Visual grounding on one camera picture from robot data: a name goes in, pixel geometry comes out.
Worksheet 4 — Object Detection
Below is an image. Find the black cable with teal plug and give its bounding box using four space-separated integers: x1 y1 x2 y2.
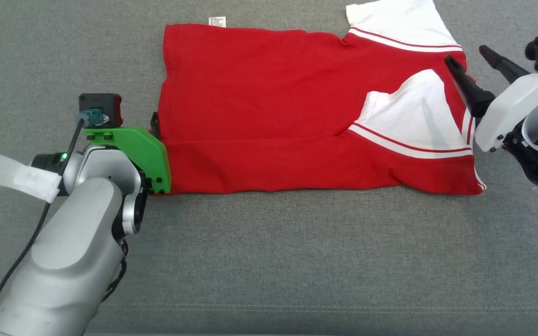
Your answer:
0 110 106 334

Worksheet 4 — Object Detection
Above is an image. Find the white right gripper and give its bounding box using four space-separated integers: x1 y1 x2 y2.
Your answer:
444 45 538 153

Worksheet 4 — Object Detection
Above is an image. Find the red shirt with white sleeves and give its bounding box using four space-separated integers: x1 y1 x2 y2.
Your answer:
150 0 487 196

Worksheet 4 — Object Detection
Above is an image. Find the white tape label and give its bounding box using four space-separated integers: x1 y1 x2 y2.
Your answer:
0 149 62 203

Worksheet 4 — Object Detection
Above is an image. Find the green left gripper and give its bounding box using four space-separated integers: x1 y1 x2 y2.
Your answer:
84 112 172 195

